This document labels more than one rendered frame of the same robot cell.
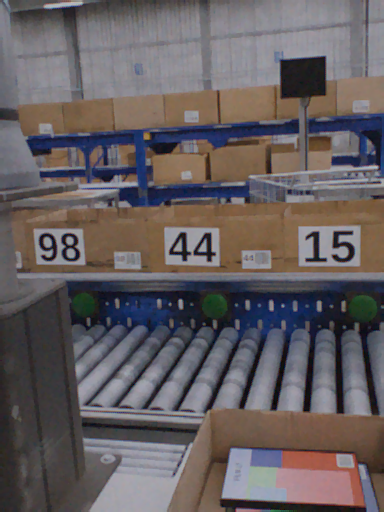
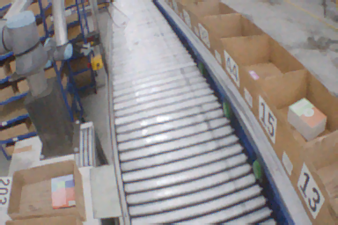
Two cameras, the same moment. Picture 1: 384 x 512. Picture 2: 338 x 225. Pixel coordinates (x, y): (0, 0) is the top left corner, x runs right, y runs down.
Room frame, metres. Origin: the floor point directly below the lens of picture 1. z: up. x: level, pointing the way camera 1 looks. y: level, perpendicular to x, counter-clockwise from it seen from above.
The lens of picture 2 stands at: (0.97, -1.01, 1.63)
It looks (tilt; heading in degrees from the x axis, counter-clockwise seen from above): 35 degrees down; 72
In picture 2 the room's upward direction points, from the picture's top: 12 degrees counter-clockwise
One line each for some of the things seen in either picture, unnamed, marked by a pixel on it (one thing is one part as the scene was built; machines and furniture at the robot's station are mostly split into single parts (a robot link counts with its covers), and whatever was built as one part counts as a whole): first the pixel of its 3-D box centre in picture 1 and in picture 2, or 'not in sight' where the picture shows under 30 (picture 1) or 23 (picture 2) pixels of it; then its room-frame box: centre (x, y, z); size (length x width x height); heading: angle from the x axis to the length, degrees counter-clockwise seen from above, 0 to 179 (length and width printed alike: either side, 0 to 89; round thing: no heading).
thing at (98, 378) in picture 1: (110, 366); (165, 111); (1.35, 0.22, 0.72); 0.52 x 0.05 x 0.05; 166
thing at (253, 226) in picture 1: (223, 237); (264, 68); (1.74, -0.10, 0.96); 0.39 x 0.29 x 0.17; 76
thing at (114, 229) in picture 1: (104, 239); (233, 37); (1.84, 0.28, 0.96); 0.39 x 0.29 x 0.17; 76
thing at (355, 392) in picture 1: (354, 376); (194, 199); (1.21, -0.35, 0.72); 0.52 x 0.05 x 0.05; 166
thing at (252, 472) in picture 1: (291, 477); (64, 192); (0.74, -0.12, 0.79); 0.19 x 0.14 x 0.02; 79
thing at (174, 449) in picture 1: (110, 446); (90, 146); (0.94, 0.17, 0.74); 0.28 x 0.02 x 0.02; 75
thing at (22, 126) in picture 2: not in sight; (15, 122); (0.21, 1.45, 0.39); 0.40 x 0.30 x 0.10; 166
